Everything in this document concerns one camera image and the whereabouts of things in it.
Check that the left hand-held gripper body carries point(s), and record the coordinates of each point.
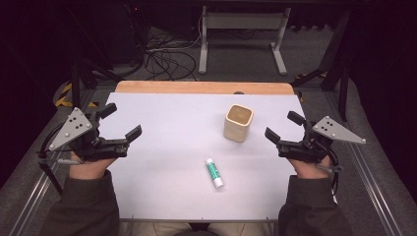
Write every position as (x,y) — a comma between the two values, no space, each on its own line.
(71,128)

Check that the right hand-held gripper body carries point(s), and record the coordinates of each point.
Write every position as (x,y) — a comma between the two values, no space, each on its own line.
(334,130)

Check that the person's left hand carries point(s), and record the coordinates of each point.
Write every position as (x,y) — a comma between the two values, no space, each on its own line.
(89,169)

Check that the person's right hand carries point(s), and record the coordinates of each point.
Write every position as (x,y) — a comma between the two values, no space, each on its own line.
(309,168)

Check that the yellow black hazard tape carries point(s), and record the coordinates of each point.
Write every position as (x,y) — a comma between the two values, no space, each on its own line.
(67,95)

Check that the beige square cup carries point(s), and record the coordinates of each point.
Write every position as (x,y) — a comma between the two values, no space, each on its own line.
(238,124)

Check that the black metal stand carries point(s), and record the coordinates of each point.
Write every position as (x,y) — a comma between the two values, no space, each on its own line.
(337,65)
(76,82)

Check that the white table sheet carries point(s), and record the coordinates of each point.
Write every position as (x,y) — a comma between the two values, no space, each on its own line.
(177,137)

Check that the white green glue stick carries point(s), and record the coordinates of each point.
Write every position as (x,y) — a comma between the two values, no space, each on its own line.
(214,173)

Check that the aluminium floor rail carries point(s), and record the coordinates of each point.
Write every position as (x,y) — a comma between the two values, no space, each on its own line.
(373,190)
(31,203)

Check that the white metal desk frame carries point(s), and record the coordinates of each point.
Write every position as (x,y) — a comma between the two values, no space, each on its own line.
(244,20)

